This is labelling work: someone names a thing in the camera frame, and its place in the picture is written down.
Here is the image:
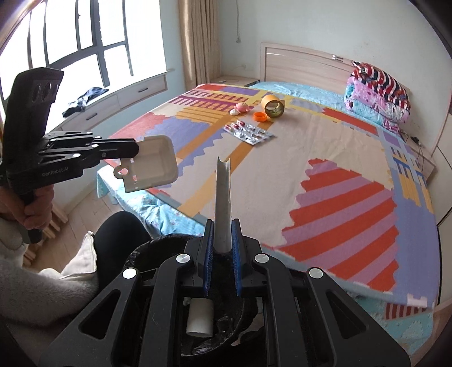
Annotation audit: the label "white plastic tray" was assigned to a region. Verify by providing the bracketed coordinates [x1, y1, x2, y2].
[113, 135, 179, 193]

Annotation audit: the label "yellow tape roll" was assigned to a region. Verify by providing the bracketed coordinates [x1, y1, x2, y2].
[261, 95, 285, 119]

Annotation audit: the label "left forearm white sleeve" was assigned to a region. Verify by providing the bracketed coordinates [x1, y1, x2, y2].
[0, 214, 100, 325]

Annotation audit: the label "black trash bin with bag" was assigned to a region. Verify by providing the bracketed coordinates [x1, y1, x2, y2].
[126, 234, 264, 358]

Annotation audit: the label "person's left hand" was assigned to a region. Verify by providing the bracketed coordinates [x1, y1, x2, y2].
[0, 185, 55, 230]

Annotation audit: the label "wooden window seat drawers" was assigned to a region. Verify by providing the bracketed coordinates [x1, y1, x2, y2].
[46, 72, 168, 133]

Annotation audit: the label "dark blue cloth on sill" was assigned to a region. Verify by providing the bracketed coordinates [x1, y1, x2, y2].
[62, 86, 109, 118]

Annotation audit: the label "person's black trouser knee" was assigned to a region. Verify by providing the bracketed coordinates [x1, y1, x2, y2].
[94, 211, 152, 289]

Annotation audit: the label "pill blister packs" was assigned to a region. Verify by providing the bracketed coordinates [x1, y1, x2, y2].
[223, 120, 274, 146]

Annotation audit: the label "orange bottle cap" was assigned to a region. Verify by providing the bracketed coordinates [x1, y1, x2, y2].
[253, 112, 268, 122]

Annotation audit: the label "pink small toy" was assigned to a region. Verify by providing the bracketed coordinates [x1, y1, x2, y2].
[229, 102, 251, 116]

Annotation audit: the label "left wooden nightstand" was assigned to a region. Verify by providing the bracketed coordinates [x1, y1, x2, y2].
[211, 75, 260, 87]

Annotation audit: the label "wooden nightstand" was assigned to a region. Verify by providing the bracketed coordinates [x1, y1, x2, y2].
[399, 130, 436, 180]
[211, 75, 260, 87]

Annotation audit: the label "beige curtain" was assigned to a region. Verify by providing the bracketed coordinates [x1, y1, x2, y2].
[178, 0, 221, 89]

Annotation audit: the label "wooden headboard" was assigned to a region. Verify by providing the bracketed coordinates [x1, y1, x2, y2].
[260, 42, 354, 94]

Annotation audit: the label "folded colourful quilts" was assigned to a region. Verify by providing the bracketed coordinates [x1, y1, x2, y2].
[344, 60, 411, 134]

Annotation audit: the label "window with dark frame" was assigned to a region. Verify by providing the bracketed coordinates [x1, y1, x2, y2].
[1, 0, 167, 108]

